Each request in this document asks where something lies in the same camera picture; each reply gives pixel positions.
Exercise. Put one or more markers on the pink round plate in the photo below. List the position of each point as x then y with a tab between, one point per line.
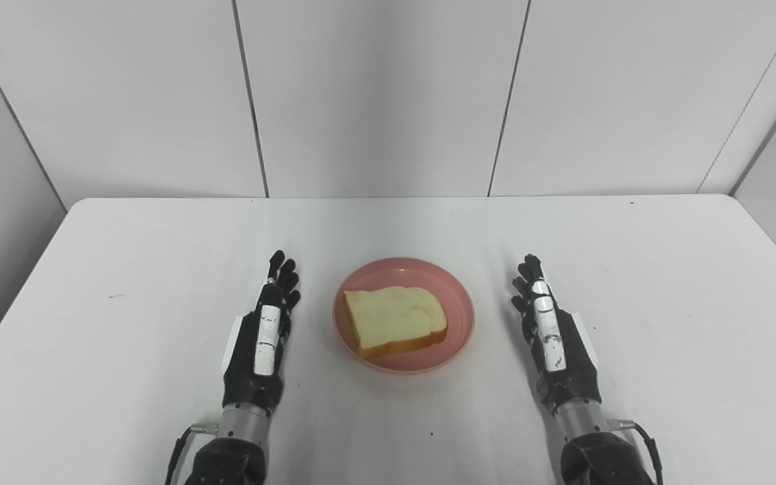
452	303

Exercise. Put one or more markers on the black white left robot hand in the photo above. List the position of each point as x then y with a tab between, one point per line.
253	384

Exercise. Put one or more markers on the slice of white bread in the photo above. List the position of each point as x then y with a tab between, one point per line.
395	320

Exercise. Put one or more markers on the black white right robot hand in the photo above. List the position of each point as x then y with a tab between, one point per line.
573	380

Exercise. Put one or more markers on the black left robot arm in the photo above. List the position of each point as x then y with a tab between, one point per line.
233	455

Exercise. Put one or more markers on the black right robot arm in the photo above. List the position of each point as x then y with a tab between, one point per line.
597	458

